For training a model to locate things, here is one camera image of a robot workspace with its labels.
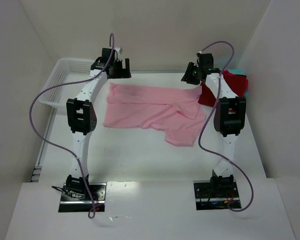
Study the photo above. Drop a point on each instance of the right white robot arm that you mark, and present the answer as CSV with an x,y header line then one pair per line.
x,y
225,92

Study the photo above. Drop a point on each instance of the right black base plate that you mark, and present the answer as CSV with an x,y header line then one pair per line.
x,y
212,198

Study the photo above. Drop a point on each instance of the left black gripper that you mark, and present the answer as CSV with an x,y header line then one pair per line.
x,y
120,71

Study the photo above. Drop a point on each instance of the red t shirt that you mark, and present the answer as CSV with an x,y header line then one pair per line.
x,y
207,98

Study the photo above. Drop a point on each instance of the white plastic basket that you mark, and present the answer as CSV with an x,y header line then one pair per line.
x,y
66,70

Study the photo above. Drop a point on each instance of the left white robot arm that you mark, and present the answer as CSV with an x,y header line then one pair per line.
x,y
82,118

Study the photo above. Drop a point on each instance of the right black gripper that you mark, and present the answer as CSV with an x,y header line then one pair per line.
x,y
188,75

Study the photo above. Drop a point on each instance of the teal t shirt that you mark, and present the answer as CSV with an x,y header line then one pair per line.
x,y
237,71

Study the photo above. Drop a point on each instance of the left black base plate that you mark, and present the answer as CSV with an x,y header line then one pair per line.
x,y
79,203

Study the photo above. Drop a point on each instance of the pink t shirt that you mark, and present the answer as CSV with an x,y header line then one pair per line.
x,y
174,111

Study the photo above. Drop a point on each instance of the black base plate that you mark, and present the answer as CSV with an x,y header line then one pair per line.
x,y
79,203
212,198

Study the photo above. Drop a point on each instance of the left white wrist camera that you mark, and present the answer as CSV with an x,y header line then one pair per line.
x,y
118,53

